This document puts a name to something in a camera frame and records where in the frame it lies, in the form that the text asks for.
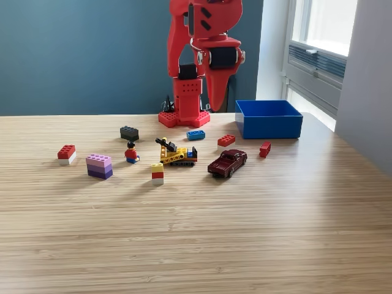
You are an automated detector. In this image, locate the yellow red white brick stack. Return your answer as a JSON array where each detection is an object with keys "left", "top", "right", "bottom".
[{"left": 151, "top": 162, "right": 165, "bottom": 186}]

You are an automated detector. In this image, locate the small yellow toy digger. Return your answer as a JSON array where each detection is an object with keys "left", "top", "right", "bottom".
[{"left": 154, "top": 137, "right": 198, "bottom": 168}]

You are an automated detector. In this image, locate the red and white brick stack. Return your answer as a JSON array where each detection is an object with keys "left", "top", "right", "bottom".
[
  {"left": 57, "top": 144, "right": 77, "bottom": 166},
  {"left": 217, "top": 134, "right": 236, "bottom": 151}
]

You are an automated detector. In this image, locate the grey window vent grille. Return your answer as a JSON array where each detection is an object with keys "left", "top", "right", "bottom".
[{"left": 288, "top": 42, "right": 347, "bottom": 82}]

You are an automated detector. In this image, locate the black chair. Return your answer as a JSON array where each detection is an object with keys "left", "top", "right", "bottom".
[{"left": 225, "top": 73, "right": 237, "bottom": 113}]

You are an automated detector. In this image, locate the black building brick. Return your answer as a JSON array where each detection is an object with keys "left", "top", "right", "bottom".
[{"left": 119, "top": 125, "right": 140, "bottom": 142}]

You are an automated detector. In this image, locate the dark red toy car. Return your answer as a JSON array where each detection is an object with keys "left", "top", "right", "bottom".
[{"left": 207, "top": 149, "right": 248, "bottom": 179}]

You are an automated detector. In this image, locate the pink and purple brick stack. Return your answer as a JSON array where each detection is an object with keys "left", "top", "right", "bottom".
[{"left": 85, "top": 153, "right": 114, "bottom": 181}]

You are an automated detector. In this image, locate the blue plastic bin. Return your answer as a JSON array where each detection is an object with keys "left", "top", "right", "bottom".
[{"left": 235, "top": 99, "right": 304, "bottom": 140}]

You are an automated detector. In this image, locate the small red building brick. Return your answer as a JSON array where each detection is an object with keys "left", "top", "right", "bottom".
[{"left": 259, "top": 141, "right": 272, "bottom": 159}]

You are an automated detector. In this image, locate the toy figure red shirt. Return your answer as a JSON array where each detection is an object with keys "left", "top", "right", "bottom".
[{"left": 124, "top": 140, "right": 141, "bottom": 165}]

